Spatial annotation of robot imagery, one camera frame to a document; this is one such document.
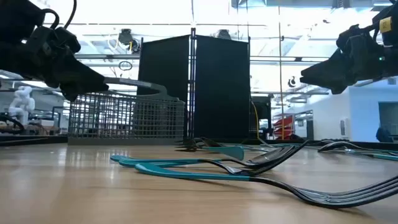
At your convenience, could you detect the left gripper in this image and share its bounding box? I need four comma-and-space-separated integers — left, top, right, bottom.
18, 26, 109, 103

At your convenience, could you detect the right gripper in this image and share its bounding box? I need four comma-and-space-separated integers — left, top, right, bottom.
299, 34, 388, 95

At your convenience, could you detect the fork with teal handle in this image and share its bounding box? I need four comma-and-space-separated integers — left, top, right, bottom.
110, 139, 308, 177
134, 162, 398, 209

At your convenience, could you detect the grey plastic cutlery basket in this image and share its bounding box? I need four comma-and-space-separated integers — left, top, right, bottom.
67, 77, 187, 146

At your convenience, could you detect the red shelf rack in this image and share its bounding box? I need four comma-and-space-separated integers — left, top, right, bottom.
272, 114, 295, 141

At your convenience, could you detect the white robot figure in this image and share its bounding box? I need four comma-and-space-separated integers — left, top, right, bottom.
8, 85, 36, 126

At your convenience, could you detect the black equipment cabinet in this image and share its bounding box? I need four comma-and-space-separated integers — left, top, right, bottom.
251, 95, 272, 140

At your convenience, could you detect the dark blue chair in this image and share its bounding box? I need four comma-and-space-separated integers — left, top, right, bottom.
375, 126, 394, 143

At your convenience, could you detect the black folding screen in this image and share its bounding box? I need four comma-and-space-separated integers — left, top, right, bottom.
136, 27, 251, 143

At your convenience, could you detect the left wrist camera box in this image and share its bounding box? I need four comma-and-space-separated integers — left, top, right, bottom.
55, 27, 82, 54

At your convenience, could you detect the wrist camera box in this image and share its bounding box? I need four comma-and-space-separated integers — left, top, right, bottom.
336, 24, 363, 47
55, 27, 82, 54

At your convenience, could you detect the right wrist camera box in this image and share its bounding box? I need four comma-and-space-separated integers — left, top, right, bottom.
336, 24, 363, 47

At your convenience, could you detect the white wall box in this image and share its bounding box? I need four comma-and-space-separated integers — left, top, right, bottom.
339, 117, 350, 138

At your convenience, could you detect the yellow cable label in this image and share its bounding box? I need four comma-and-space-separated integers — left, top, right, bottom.
379, 17, 393, 34

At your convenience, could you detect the short yellow cable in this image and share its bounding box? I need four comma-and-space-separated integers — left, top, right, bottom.
251, 100, 261, 139

